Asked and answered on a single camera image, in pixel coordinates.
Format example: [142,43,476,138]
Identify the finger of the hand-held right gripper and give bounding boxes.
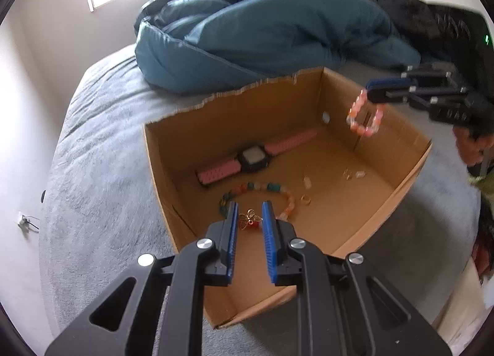
[366,63,458,91]
[368,88,469,110]

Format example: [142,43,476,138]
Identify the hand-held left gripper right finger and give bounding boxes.
[261,200,452,356]

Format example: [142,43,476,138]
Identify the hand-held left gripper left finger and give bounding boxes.
[44,200,239,356]

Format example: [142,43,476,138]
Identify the orange pink bead bracelet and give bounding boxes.
[346,89,387,138]

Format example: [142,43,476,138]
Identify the multicolour bead bracelet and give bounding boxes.
[219,182,296,221]

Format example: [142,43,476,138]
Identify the pink strap watch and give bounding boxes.
[196,127,319,187]

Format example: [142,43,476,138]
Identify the brown cardboard box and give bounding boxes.
[143,67,432,329]

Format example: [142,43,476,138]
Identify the person's right hand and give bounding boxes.
[453,125,494,168]

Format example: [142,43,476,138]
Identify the black clothing pile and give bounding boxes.
[343,0,444,67]

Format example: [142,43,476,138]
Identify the teal duvet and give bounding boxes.
[133,0,421,94]

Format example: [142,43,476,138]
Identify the bed with grey blanket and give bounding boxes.
[39,43,483,356]

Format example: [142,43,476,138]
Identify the dark patterned cloth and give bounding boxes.
[471,225,494,279]

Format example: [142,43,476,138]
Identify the white mattress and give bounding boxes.
[436,259,489,345]

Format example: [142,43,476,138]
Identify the wall socket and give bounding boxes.
[15,211,39,233]

